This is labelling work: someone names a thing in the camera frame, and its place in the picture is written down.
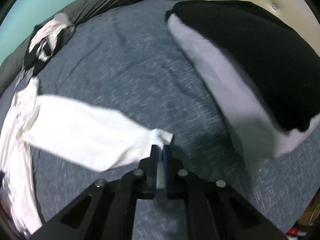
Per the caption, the stack of folded clothes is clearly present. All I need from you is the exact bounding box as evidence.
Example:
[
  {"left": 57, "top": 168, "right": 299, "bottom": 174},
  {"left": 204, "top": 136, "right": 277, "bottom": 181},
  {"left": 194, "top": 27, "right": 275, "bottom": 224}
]
[{"left": 167, "top": 15, "right": 317, "bottom": 170}]

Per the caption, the dark grey bolster pillow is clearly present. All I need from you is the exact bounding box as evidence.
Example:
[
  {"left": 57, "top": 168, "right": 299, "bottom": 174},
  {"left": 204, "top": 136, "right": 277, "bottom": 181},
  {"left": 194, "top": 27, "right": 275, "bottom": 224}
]
[{"left": 0, "top": 0, "right": 174, "bottom": 97}]

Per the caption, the crumpled black garment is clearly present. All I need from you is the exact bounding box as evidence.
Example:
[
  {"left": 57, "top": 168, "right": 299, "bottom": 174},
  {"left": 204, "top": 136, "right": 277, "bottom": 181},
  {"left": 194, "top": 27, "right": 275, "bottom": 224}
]
[{"left": 21, "top": 25, "right": 75, "bottom": 77}]

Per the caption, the blue patterned bedspread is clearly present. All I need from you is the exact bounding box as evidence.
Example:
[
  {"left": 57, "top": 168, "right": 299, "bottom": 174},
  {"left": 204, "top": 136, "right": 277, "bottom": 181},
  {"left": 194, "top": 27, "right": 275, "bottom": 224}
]
[{"left": 0, "top": 0, "right": 318, "bottom": 240}]

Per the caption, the white long-sleeve shirt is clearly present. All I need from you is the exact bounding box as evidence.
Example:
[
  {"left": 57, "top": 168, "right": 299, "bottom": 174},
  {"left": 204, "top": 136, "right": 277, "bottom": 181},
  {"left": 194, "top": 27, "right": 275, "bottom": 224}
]
[{"left": 0, "top": 76, "right": 173, "bottom": 238}]

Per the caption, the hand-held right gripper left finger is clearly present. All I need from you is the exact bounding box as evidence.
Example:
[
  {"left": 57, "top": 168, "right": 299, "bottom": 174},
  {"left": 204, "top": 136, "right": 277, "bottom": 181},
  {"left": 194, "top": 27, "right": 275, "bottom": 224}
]
[{"left": 31, "top": 144, "right": 160, "bottom": 240}]

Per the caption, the crumpled white garment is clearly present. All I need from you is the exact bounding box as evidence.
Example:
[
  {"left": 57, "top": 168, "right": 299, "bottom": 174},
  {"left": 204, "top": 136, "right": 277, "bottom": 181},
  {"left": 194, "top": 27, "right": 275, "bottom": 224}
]
[{"left": 29, "top": 14, "right": 73, "bottom": 62}]

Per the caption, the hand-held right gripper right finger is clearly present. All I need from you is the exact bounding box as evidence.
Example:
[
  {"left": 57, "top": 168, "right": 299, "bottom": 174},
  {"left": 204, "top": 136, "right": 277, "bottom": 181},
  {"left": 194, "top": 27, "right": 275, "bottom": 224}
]
[{"left": 161, "top": 146, "right": 288, "bottom": 240}]

